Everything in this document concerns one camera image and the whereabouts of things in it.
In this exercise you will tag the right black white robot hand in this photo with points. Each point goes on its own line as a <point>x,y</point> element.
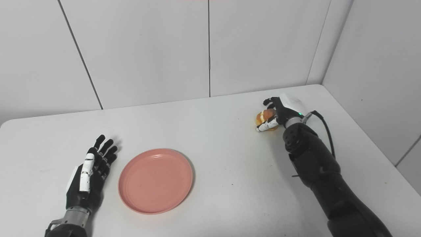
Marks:
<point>283,110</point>

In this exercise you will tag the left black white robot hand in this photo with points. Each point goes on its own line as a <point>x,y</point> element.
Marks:
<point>88,177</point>

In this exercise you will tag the cream puff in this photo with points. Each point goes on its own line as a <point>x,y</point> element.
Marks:
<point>264,119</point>

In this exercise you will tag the pink round plate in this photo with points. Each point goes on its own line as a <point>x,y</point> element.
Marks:
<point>156,181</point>

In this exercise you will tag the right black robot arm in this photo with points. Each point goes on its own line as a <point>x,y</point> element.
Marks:
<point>325,181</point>

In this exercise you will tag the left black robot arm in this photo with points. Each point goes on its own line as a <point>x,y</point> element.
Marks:
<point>67,225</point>

